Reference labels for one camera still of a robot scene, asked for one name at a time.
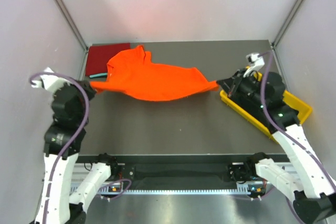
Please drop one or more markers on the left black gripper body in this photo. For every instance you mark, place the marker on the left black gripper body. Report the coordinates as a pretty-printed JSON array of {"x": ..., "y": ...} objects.
[{"x": 90, "y": 93}]

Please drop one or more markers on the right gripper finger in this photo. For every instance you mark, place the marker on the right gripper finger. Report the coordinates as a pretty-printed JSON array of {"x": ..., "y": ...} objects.
[
  {"x": 227, "y": 85},
  {"x": 237, "y": 79}
]

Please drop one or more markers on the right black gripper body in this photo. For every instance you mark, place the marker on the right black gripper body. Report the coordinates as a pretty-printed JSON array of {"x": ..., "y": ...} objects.
[{"x": 248, "y": 89}]

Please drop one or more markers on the orange t shirt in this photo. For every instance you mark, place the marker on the orange t shirt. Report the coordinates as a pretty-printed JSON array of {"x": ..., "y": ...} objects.
[{"x": 133, "y": 73}]

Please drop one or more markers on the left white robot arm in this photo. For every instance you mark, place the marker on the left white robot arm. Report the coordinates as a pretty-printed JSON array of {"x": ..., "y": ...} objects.
[{"x": 61, "y": 151}]

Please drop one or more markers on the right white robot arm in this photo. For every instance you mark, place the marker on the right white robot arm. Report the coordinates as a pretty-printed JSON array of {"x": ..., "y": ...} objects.
[{"x": 261, "y": 100}]

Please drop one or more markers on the folded teal t shirt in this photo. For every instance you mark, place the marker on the folded teal t shirt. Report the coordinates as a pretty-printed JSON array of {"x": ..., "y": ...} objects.
[{"x": 98, "y": 75}]

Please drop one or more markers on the folded red t shirt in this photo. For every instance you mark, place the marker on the folded red t shirt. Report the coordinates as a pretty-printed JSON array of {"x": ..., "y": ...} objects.
[{"x": 99, "y": 55}]

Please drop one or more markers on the yellow plastic bin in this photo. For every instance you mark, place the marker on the yellow plastic bin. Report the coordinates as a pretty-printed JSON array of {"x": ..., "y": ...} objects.
[{"x": 296, "y": 103}]

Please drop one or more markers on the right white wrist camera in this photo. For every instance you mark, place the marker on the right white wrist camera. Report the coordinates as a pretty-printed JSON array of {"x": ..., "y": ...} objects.
[{"x": 255, "y": 63}]

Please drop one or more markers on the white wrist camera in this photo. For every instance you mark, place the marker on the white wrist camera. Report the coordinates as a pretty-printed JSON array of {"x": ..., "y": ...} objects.
[
  {"x": 50, "y": 83},
  {"x": 255, "y": 63}
]

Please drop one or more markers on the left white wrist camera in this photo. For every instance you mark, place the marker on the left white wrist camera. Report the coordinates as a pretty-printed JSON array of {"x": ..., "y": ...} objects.
[{"x": 50, "y": 83}]

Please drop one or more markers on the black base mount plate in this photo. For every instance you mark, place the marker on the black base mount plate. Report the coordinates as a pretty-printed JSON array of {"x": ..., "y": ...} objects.
[{"x": 182, "y": 172}]

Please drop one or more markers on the left aluminium frame post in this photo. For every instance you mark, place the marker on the left aluminium frame post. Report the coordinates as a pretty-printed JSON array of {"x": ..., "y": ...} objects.
[{"x": 71, "y": 23}]

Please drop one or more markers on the aluminium frame post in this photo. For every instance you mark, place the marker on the aluminium frame post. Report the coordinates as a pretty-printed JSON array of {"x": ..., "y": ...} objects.
[
  {"x": 287, "y": 22},
  {"x": 71, "y": 23}
]

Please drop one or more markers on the right aluminium frame post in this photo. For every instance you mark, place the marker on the right aluminium frame post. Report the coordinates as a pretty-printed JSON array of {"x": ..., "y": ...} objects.
[{"x": 287, "y": 22}]

